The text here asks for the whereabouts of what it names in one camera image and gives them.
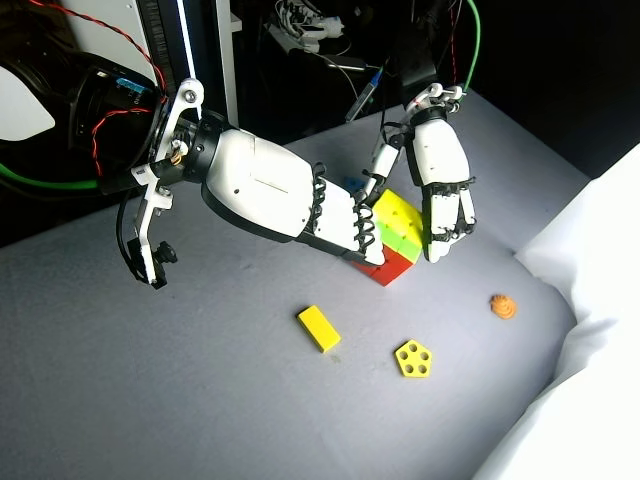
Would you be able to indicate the multicoloured puzzle cube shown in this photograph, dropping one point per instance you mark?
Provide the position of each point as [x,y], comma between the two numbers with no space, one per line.
[400,225]

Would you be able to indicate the spare white robot hand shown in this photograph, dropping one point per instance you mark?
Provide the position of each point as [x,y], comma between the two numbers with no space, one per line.
[305,27]

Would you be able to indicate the blue two-hole block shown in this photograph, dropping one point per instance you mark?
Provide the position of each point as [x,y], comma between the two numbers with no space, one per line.
[354,183]

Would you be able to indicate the white adapter with blue end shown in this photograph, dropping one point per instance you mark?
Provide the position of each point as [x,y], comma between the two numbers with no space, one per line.
[362,97]

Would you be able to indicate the yellow rectangular block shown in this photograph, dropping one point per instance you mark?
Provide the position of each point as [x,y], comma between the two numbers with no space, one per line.
[319,327]

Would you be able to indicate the black ribbed column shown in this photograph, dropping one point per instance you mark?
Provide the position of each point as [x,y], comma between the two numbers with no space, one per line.
[167,20]

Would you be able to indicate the white robot torso panel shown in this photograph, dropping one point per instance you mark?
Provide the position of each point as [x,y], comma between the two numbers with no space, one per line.
[110,45]

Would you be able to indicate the grey table cloth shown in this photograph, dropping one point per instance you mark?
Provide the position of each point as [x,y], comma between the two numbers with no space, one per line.
[150,375]

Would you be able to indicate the yellow pentagon block with holes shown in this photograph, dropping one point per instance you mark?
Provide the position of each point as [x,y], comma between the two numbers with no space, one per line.
[414,359]

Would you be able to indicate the orange swirl toy pastry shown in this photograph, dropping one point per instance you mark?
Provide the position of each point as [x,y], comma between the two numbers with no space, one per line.
[503,307]

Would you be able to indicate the white sheet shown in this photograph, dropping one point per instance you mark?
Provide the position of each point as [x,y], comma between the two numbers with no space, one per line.
[590,300]

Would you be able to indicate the white post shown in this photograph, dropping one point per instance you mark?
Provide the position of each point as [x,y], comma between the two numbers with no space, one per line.
[226,50]

